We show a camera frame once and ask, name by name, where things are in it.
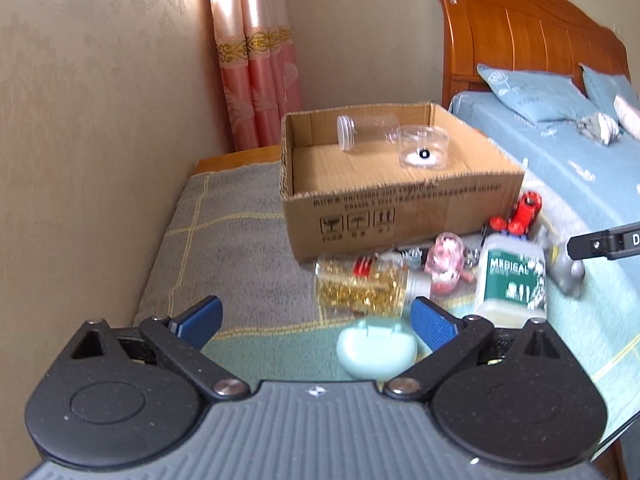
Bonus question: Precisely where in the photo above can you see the small white black round item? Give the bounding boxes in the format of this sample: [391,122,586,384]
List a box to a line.
[407,148,444,166]

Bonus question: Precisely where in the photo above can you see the white cloth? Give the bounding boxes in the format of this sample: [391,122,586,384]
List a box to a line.
[614,95,640,141]

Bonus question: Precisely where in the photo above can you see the clear round plastic container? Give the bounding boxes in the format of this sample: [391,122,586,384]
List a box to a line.
[396,125,451,170]

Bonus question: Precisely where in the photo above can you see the blue floral pillow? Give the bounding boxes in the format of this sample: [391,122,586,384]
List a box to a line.
[476,63,608,126]
[580,63,640,126]

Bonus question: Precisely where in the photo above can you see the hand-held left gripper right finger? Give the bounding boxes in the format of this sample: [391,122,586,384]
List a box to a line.
[384,296,571,403]

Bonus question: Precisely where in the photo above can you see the pink patterned curtain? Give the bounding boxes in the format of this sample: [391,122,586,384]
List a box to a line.
[202,0,303,153]

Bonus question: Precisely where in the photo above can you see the pink plastic toy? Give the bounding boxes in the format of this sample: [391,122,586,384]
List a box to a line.
[424,232,476,297]

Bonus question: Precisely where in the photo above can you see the grey checked blanket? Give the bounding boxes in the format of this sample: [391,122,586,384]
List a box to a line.
[134,162,621,386]

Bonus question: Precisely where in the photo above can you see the white bottle with green label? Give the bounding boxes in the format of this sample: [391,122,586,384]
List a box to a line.
[472,232,548,322]

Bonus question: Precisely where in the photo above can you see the mint green plastic case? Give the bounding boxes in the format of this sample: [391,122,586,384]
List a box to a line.
[336,317,417,380]

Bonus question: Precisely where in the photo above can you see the red toy robot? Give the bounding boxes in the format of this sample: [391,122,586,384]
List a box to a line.
[509,191,543,235]

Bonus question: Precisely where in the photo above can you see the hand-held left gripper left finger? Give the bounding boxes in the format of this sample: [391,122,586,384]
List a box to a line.
[70,296,251,403]

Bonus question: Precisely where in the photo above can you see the clear bottle of yellow capsules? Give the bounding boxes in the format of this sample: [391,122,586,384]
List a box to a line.
[314,252,433,318]

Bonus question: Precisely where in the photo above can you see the blue floral bed sheet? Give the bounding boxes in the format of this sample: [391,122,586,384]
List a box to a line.
[447,91,640,456]

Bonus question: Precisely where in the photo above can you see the brown cardboard box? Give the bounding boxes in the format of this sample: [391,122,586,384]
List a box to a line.
[279,102,526,264]

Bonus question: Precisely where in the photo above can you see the wooden bedside table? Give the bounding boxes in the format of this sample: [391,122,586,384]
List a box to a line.
[194,145,283,176]

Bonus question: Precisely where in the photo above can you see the clear plastic jar with lid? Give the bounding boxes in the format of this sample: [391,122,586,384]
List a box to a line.
[336,114,401,152]

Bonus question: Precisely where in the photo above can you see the black cube with red buttons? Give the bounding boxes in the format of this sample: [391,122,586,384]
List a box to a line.
[489,216,531,239]

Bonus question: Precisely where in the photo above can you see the grey crumpled cloth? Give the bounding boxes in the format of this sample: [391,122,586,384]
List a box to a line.
[577,112,623,147]

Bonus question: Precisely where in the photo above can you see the wooden bed headboard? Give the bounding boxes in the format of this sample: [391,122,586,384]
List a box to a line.
[432,0,631,108]

